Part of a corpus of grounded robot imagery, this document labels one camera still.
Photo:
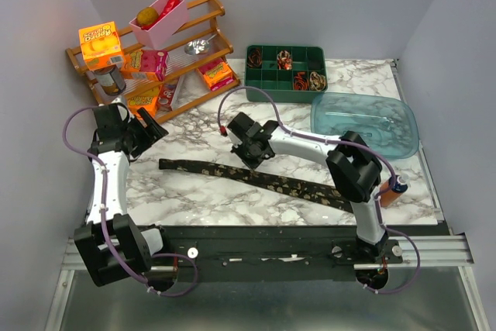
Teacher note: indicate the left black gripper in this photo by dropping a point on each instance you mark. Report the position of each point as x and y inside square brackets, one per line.
[151, 132]

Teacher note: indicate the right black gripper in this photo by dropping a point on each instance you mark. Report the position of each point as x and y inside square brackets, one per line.
[252, 164]

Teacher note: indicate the black leaf patterned tie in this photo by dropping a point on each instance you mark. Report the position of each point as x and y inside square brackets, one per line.
[322, 194]

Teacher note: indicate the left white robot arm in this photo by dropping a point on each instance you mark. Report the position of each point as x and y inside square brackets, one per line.
[111, 246]

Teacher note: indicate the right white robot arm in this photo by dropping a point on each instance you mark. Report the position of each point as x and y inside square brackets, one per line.
[355, 170]

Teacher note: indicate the orange sponge box bottom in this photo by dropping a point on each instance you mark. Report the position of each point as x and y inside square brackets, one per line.
[147, 100]

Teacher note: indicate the orange sponge box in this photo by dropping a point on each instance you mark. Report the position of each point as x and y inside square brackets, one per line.
[216, 74]
[147, 100]

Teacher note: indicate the red white small box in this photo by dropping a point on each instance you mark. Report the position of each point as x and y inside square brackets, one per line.
[168, 95]

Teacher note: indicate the dark glass jar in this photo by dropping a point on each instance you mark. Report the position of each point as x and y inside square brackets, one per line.
[110, 80]

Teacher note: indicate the pink scrub sponge box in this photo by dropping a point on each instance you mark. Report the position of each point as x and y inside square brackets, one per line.
[145, 65]

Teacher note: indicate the rolled orange black tie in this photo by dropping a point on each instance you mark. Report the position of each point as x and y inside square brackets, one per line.
[300, 81]

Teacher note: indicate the green divided organizer tray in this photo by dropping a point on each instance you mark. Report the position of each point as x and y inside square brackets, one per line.
[278, 84]

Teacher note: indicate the orange sponge box right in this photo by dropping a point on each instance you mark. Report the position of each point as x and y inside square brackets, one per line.
[216, 74]

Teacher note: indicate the rolled dark orange tie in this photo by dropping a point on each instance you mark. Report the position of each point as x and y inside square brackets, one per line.
[254, 58]

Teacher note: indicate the wooden tiered rack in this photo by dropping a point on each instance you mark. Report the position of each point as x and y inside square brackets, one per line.
[169, 59]

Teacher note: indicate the rolled tan patterned tie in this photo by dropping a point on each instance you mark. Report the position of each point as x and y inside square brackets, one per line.
[316, 81]

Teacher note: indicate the rolled red patterned tie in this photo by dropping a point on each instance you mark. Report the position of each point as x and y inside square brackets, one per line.
[284, 60]

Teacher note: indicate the orange scrub daddy box top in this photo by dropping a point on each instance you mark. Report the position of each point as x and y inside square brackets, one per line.
[101, 46]

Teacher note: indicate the metal spoon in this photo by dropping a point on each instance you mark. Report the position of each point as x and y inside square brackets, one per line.
[198, 46]

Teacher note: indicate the pink plastic bin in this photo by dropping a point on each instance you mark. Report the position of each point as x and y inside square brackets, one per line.
[167, 24]

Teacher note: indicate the brown round fruit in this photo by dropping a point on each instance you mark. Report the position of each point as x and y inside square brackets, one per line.
[147, 17]

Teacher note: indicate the teal plastic tub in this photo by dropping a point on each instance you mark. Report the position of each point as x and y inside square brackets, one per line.
[387, 125]

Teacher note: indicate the red chili pepper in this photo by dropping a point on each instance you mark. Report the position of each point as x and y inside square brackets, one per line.
[170, 5]

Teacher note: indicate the orange bottle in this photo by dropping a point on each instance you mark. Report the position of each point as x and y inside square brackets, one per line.
[390, 195]

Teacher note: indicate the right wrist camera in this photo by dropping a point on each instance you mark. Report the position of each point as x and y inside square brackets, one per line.
[235, 141]

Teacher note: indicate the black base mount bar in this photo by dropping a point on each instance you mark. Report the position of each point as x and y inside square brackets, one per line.
[268, 253]

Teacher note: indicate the aluminium rail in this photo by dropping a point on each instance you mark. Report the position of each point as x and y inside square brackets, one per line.
[434, 251]

